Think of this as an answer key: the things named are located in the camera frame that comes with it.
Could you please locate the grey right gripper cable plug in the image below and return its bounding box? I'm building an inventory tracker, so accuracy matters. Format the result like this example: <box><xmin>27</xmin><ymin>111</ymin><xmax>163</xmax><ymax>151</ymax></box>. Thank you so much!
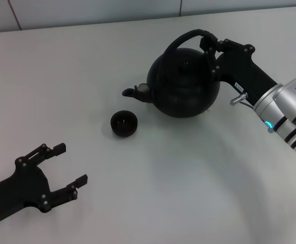
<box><xmin>230</xmin><ymin>93</ymin><xmax>255</xmax><ymax>109</ymax></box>

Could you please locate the small black teacup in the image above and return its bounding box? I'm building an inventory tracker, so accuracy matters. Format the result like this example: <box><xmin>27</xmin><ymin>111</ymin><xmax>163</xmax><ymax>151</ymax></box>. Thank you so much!
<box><xmin>110</xmin><ymin>110</ymin><xmax>139</xmax><ymax>138</ymax></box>

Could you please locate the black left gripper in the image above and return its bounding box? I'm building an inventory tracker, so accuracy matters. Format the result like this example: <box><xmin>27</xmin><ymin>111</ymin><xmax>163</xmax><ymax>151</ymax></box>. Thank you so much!
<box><xmin>0</xmin><ymin>143</ymin><xmax>89</xmax><ymax>226</ymax></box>

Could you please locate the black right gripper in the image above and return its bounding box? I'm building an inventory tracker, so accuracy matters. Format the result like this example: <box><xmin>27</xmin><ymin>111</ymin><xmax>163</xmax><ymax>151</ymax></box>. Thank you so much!
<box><xmin>200</xmin><ymin>36</ymin><xmax>278</xmax><ymax>104</ymax></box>

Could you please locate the black round teapot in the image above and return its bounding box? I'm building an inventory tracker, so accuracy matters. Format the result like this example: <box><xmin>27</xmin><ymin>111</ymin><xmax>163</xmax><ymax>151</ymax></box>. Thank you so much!
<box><xmin>121</xmin><ymin>29</ymin><xmax>221</xmax><ymax>118</ymax></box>

